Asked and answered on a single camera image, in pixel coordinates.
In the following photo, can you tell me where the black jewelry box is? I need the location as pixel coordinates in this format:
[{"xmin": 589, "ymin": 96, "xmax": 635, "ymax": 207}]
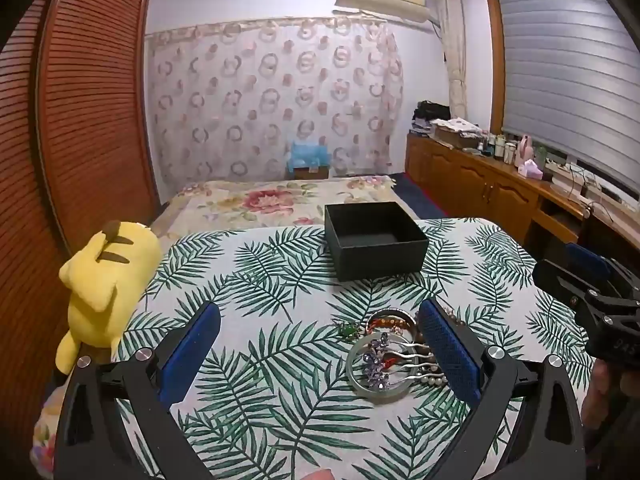
[{"xmin": 324, "ymin": 201, "xmax": 430, "ymax": 282}]

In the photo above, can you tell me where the grey window blind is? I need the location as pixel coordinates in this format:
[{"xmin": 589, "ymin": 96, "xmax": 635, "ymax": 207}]
[{"xmin": 497, "ymin": 0, "xmax": 640, "ymax": 181}]

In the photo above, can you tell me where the cardboard box with cloth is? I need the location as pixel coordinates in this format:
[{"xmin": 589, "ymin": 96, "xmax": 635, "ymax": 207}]
[{"xmin": 430, "ymin": 117, "xmax": 488, "ymax": 150}]

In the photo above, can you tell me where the floral bed sheet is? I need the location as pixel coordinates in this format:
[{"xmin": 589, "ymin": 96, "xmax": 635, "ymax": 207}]
[{"xmin": 150, "ymin": 176, "xmax": 418, "ymax": 241}]

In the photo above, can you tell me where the dark blue rug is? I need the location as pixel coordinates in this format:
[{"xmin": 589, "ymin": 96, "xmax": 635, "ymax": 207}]
[{"xmin": 387, "ymin": 172, "xmax": 453, "ymax": 220}]

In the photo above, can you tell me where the leaf print tablecloth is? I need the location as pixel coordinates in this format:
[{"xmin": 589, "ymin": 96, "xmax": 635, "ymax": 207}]
[{"xmin": 112, "ymin": 217, "xmax": 608, "ymax": 480}]

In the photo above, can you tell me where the wooden louvered wardrobe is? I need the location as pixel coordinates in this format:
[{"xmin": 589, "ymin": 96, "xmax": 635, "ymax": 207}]
[{"xmin": 0, "ymin": 0, "xmax": 161, "ymax": 480}]

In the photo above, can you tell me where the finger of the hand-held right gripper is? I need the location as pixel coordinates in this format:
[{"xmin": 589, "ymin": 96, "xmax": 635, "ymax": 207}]
[
  {"xmin": 565, "ymin": 242, "xmax": 623, "ymax": 286},
  {"xmin": 532, "ymin": 259, "xmax": 608, "ymax": 311}
]

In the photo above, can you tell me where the purple flower hairpin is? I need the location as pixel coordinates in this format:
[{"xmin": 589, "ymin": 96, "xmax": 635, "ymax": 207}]
[{"xmin": 362, "ymin": 332, "xmax": 441, "ymax": 391}]

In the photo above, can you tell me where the silver bangle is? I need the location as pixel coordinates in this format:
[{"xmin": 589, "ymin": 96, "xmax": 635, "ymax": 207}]
[{"xmin": 346, "ymin": 337, "xmax": 426, "ymax": 402}]

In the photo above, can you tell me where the yellow plush toy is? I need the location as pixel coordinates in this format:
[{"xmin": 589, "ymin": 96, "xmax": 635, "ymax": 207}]
[{"xmin": 55, "ymin": 220, "xmax": 162, "ymax": 376}]

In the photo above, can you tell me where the lace window curtain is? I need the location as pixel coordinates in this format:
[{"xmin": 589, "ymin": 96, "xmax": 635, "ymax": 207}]
[{"xmin": 432, "ymin": 0, "xmax": 468, "ymax": 121}]

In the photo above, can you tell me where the amber bead bracelet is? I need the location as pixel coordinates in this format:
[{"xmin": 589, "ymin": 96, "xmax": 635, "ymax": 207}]
[{"xmin": 367, "ymin": 309, "xmax": 418, "ymax": 346}]

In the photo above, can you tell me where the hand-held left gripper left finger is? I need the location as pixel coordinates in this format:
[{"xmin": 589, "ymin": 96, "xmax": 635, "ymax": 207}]
[{"xmin": 56, "ymin": 301, "xmax": 222, "ymax": 480}]

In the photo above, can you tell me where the wooden side cabinet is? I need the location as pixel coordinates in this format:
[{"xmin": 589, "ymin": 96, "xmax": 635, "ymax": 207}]
[{"xmin": 404, "ymin": 132, "xmax": 601, "ymax": 246}]

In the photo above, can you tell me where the person's right hand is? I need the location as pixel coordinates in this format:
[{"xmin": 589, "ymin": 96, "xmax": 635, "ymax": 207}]
[{"xmin": 581, "ymin": 360, "xmax": 640, "ymax": 433}]

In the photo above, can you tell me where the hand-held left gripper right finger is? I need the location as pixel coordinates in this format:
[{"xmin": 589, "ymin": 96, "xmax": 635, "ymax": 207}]
[{"xmin": 417, "ymin": 299, "xmax": 587, "ymax": 480}]

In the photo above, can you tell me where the ring pattern curtain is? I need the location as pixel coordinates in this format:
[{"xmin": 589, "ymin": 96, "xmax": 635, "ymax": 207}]
[{"xmin": 144, "ymin": 16, "xmax": 405, "ymax": 196}]

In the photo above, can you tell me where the stack of folded clothes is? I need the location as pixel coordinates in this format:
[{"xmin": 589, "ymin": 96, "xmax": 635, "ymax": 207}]
[{"xmin": 411, "ymin": 101, "xmax": 451, "ymax": 137}]

